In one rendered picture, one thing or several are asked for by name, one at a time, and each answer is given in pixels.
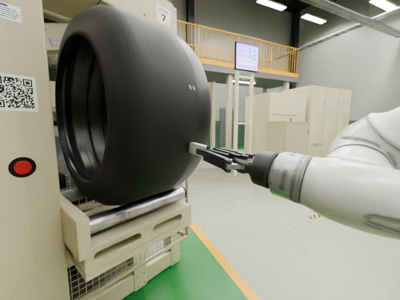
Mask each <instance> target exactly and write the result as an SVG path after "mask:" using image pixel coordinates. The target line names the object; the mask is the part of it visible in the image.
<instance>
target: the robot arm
mask: <svg viewBox="0 0 400 300"><path fill-rule="evenodd" d="M189 153H190V154H194V155H197V156H200V157H203V160H204V161H206V162H208V163H210V164H212V165H214V166H216V167H219V168H221V169H223V170H224V171H225V172H226V173H231V169H233V170H236V171H237V172H239V173H242V174H245V173H248V174H249V175H250V178H251V181H252V183H253V184H256V185H258V186H262V187H264V188H267V189H270V192H271V193H272V194H273V195H276V196H279V197H282V198H285V199H288V200H290V201H293V202H294V203H297V204H301V205H303V206H305V207H307V208H309V209H311V210H312V211H314V212H315V213H316V214H318V215H320V216H322V217H325V218H327V219H329V220H331V221H334V222H336V223H339V224H342V225H344V226H347V227H350V228H353V229H356V230H359V231H362V232H366V233H370V234H373V235H377V236H381V237H385V238H390V239H397V240H400V107H398V108H396V109H394V110H392V111H388V112H383V113H370V114H369V115H367V116H366V117H364V118H362V119H360V120H358V121H356V122H354V123H352V124H350V125H348V126H347V127H346V128H344V129H343V130H342V131H341V132H340V133H339V134H338V135H337V136H336V137H335V139H334V140H333V142H332V144H331V145H330V147H329V150H328V151H327V154H326V156H325V157H324V158H319V157H312V156H310V155H303V154H297V153H291V152H287V151H284V152H281V153H277V152H272V151H267V150H260V151H259V152H258V153H257V154H255V153H254V154H252V153H247V152H241V151H235V150H232V149H226V148H219V149H218V148H212V147H211V146H207V145H203V144H200V143H195V142H190V143H189Z"/></svg>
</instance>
